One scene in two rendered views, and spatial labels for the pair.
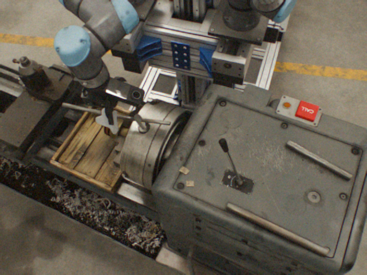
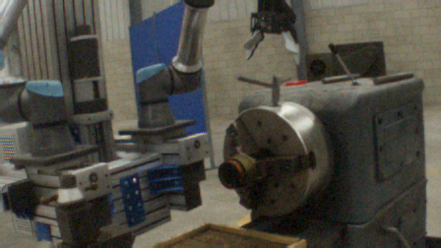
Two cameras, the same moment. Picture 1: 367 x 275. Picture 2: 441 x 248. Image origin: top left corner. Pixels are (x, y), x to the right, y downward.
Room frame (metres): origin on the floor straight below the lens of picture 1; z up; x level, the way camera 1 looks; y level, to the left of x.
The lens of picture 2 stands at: (0.43, 1.49, 1.37)
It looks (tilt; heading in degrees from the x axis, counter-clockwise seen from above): 9 degrees down; 278
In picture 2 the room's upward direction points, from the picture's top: 6 degrees counter-clockwise
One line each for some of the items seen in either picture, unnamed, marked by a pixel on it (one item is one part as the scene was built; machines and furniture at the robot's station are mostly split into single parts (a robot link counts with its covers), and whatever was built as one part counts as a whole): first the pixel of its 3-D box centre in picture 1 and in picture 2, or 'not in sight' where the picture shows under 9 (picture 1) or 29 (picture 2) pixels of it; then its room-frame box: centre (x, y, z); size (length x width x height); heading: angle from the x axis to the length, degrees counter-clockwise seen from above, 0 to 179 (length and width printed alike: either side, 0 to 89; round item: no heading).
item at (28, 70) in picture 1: (27, 65); (70, 193); (1.03, 0.59, 1.13); 0.08 x 0.08 x 0.03
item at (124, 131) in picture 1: (119, 129); (239, 171); (0.72, 0.23, 1.08); 0.09 x 0.09 x 0.09; 60
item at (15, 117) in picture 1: (35, 103); not in sight; (0.98, 0.63, 0.95); 0.43 x 0.17 x 0.05; 150
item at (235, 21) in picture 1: (242, 8); (155, 112); (1.15, -0.29, 1.21); 0.15 x 0.15 x 0.10
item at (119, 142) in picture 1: (124, 155); (283, 164); (0.61, 0.21, 1.09); 0.12 x 0.11 x 0.05; 150
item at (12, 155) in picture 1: (30, 109); not in sight; (0.99, 0.67, 0.90); 0.47 x 0.30 x 0.06; 150
